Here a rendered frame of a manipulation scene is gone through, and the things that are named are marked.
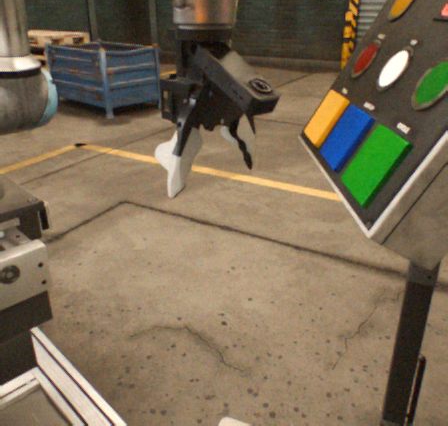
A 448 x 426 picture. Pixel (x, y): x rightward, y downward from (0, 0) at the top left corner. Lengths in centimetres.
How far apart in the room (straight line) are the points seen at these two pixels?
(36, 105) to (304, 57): 788
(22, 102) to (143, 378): 103
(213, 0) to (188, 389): 128
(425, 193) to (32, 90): 73
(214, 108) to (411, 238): 27
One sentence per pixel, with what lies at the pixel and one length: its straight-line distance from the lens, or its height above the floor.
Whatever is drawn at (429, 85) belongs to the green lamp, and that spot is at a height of 109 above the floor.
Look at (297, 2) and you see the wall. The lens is 867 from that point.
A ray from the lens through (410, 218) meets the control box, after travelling 44.
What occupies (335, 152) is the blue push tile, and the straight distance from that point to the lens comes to 56.
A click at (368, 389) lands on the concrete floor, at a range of 164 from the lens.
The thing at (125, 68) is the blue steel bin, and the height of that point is 50.
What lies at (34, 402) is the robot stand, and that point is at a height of 21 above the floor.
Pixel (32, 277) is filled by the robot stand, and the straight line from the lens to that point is 86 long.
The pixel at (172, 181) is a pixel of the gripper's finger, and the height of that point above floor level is 96.
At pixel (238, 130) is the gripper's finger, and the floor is 100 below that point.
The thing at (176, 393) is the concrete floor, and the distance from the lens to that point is 158.
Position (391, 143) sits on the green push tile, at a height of 103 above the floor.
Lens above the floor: 116
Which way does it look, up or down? 24 degrees down
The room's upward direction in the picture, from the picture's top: straight up
